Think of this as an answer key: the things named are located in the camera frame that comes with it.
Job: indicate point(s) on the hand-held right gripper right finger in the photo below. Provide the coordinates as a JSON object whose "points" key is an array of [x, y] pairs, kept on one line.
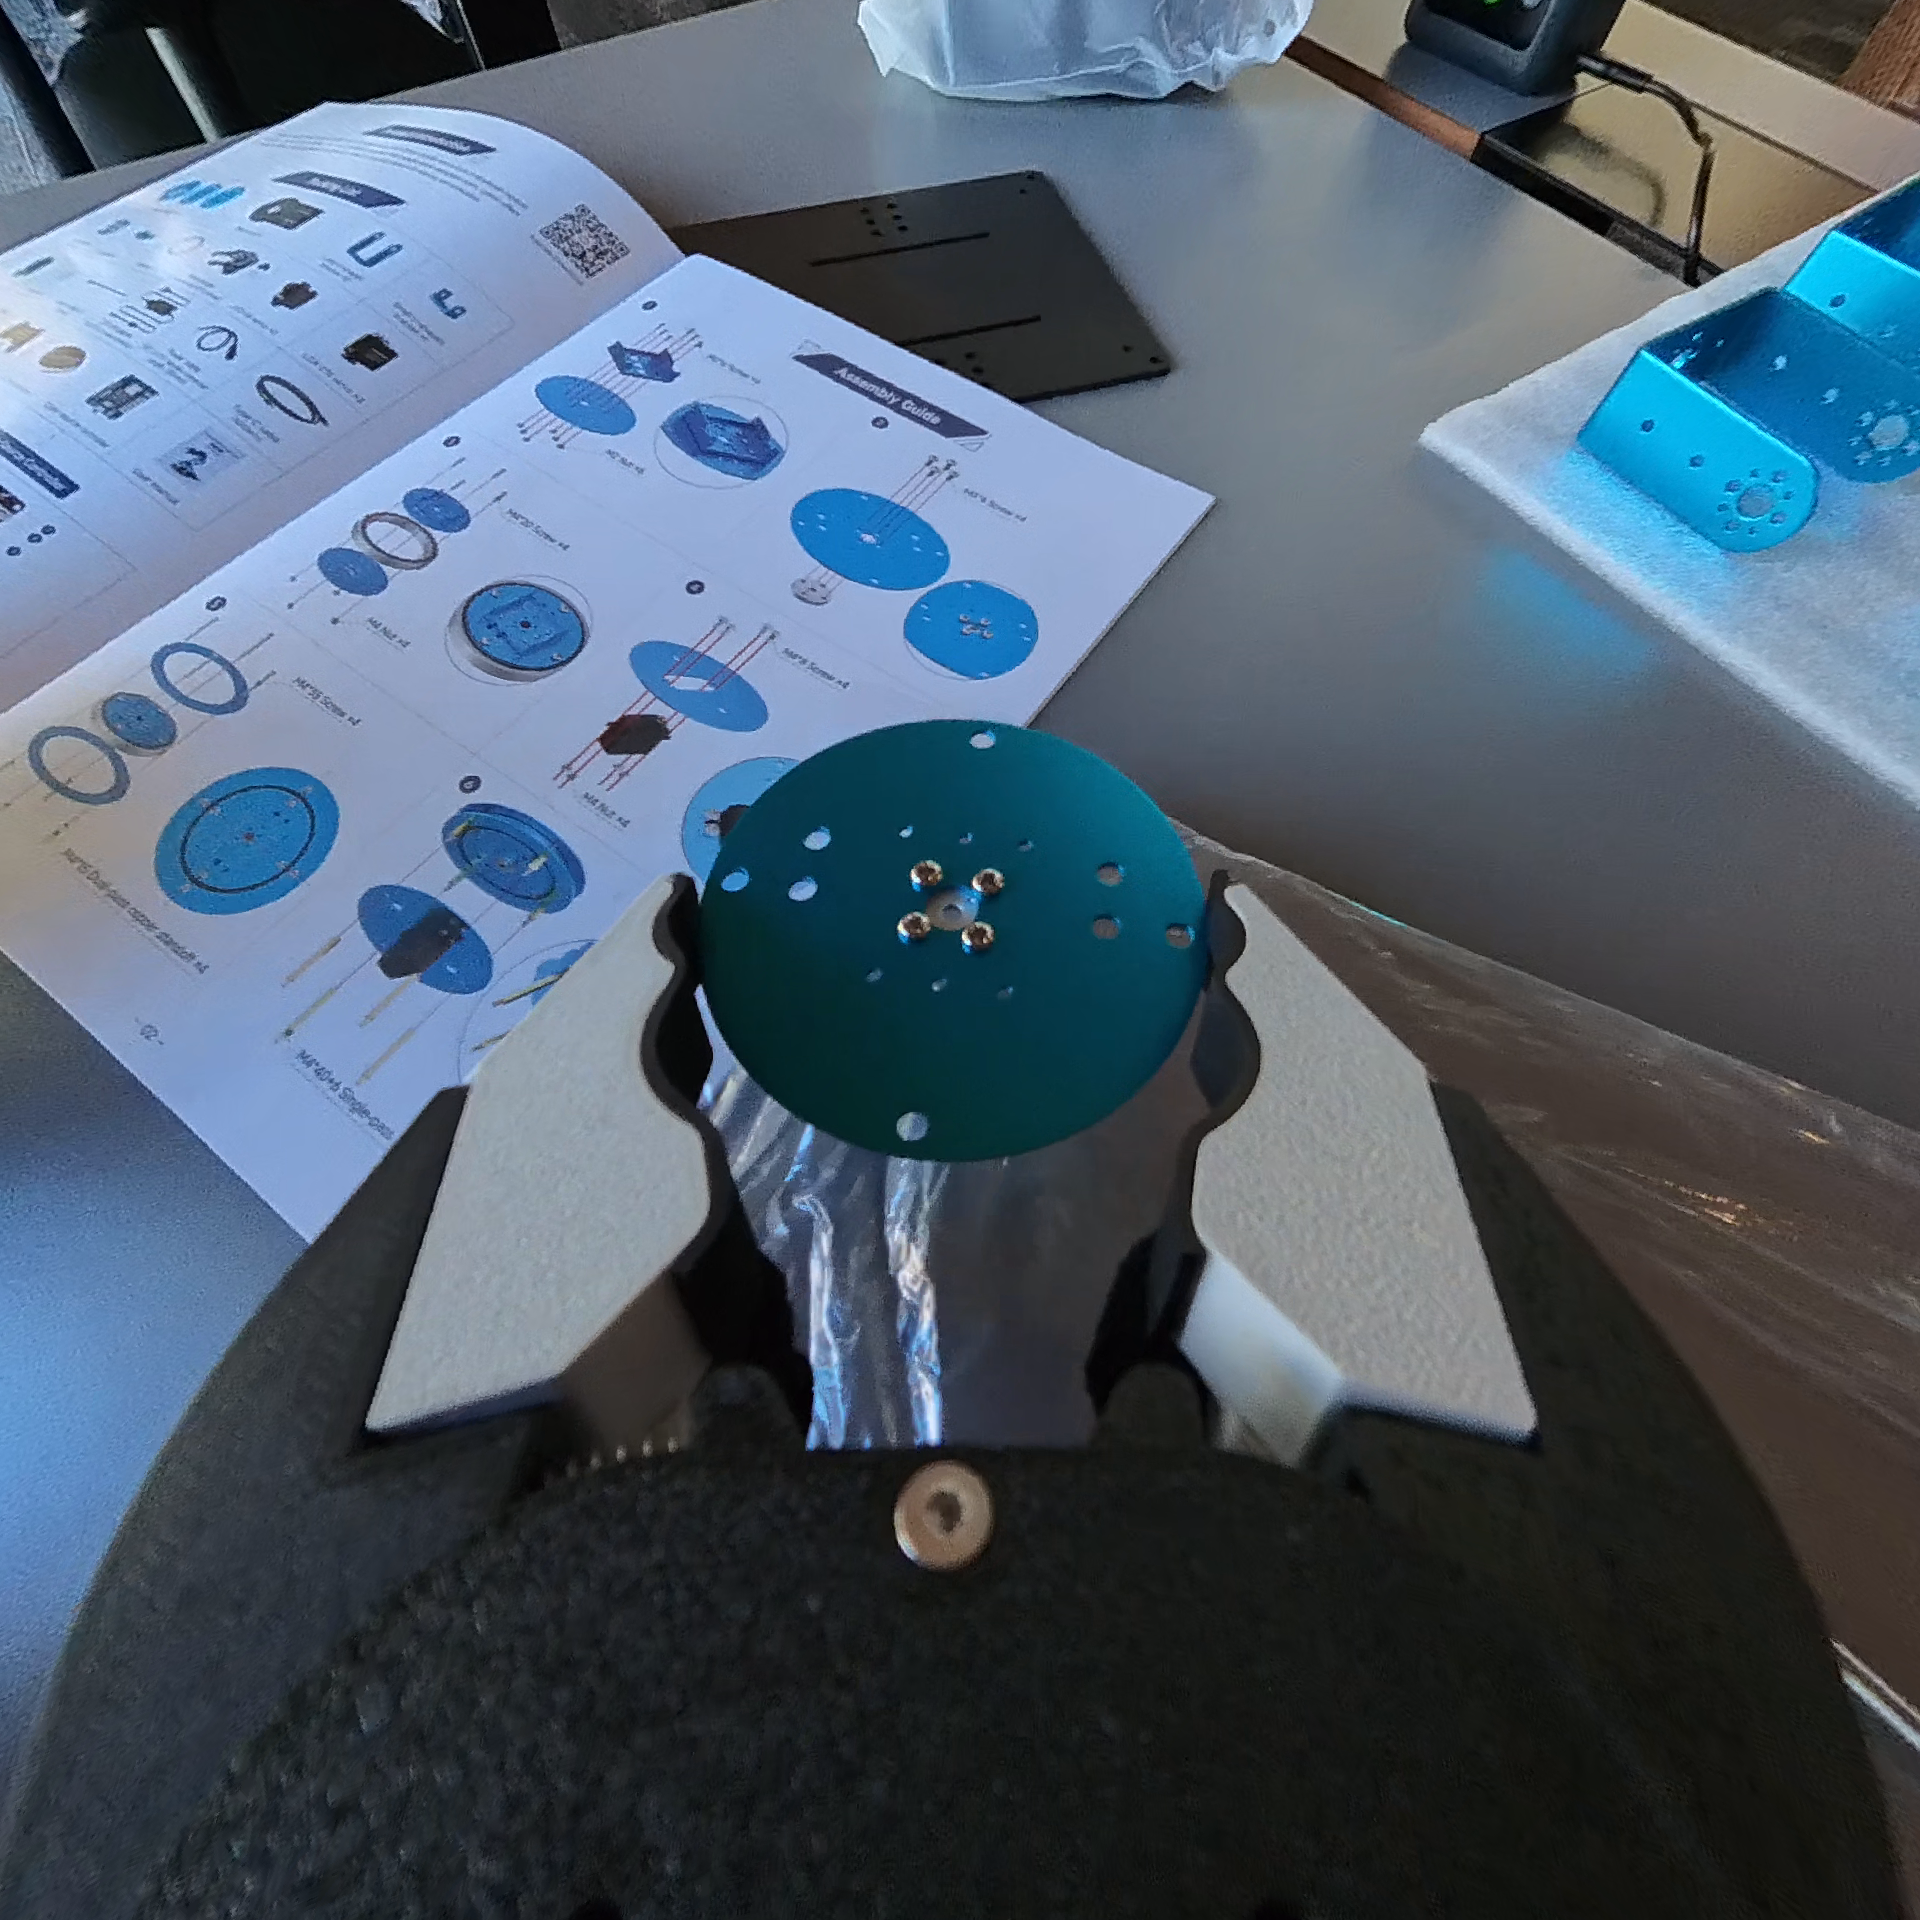
{"points": [[1350, 1231]]}

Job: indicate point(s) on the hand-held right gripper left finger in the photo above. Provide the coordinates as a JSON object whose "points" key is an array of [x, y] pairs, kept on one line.
{"points": [[556, 1200]]}

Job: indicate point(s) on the blue round metal disc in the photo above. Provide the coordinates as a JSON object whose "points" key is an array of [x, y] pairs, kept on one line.
{"points": [[840, 1037]]}

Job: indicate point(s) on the clear plastic bag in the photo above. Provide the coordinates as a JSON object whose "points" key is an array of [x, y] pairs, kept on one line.
{"points": [[1650, 1170]]}

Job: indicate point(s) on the white assembly instruction sheet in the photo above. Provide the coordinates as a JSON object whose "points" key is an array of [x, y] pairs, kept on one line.
{"points": [[630, 494]]}

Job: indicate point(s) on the white foam sheet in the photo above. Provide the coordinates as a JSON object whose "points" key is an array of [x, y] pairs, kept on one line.
{"points": [[1575, 494]]}

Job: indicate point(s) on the black metal plate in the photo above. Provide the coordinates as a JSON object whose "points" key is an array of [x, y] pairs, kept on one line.
{"points": [[1036, 300]]}

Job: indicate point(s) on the small grey charger device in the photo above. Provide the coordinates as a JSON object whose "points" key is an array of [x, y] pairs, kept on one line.
{"points": [[1516, 44]]}

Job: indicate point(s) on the white plastic-wrapped bundle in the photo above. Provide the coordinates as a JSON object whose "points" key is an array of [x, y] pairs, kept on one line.
{"points": [[1079, 44]]}

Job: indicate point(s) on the blue metal U bracket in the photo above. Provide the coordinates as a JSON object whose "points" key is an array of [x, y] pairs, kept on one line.
{"points": [[1869, 346], [1695, 434]]}

